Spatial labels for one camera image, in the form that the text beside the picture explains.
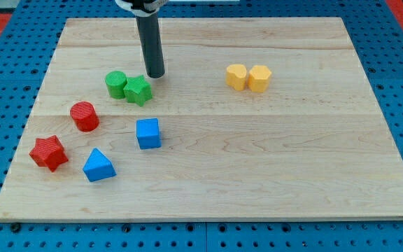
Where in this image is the red cylinder block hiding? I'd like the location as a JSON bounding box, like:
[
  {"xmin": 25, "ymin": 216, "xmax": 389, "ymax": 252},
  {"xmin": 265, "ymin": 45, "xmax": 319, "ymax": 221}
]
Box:
[{"xmin": 70, "ymin": 101, "xmax": 99, "ymax": 132}]

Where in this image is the red star block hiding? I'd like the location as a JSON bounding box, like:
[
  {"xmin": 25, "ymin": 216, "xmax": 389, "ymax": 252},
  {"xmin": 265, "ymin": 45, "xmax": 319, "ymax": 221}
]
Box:
[{"xmin": 29, "ymin": 135, "xmax": 69, "ymax": 172}]

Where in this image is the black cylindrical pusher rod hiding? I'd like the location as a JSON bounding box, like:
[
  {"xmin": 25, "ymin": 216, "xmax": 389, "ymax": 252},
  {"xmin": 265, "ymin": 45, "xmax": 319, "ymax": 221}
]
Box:
[{"xmin": 136, "ymin": 13, "xmax": 165, "ymax": 78}]

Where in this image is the green cylinder block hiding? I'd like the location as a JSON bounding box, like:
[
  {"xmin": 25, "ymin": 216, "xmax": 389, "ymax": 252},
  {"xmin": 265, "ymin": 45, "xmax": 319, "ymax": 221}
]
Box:
[{"xmin": 104, "ymin": 71, "xmax": 127, "ymax": 99}]

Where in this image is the yellow heart block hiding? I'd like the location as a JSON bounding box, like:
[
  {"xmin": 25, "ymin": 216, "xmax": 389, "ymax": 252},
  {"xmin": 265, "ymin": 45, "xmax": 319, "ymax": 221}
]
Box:
[{"xmin": 225, "ymin": 64, "xmax": 248, "ymax": 91}]

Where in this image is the green star block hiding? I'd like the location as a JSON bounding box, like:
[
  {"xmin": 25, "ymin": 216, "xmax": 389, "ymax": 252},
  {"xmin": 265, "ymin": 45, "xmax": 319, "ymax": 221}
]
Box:
[{"xmin": 123, "ymin": 75, "xmax": 153, "ymax": 107}]

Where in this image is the blue cube block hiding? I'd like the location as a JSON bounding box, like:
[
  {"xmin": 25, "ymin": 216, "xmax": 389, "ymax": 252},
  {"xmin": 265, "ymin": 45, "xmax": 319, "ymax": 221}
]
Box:
[{"xmin": 136, "ymin": 118, "xmax": 162, "ymax": 150}]

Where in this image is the blue triangle block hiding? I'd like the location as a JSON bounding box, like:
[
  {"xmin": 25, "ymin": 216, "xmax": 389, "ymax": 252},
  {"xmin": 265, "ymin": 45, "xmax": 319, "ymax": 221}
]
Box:
[{"xmin": 83, "ymin": 148, "xmax": 117, "ymax": 182}]

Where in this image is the yellow hexagon block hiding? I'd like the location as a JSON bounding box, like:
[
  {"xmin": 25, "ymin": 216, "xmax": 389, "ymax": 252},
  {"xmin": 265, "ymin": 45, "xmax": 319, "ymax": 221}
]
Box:
[{"xmin": 248, "ymin": 65, "xmax": 272, "ymax": 92}]

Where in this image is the light wooden board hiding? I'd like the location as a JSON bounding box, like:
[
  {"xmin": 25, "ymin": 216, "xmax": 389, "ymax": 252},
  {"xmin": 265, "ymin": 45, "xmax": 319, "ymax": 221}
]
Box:
[{"xmin": 0, "ymin": 17, "xmax": 403, "ymax": 223}]

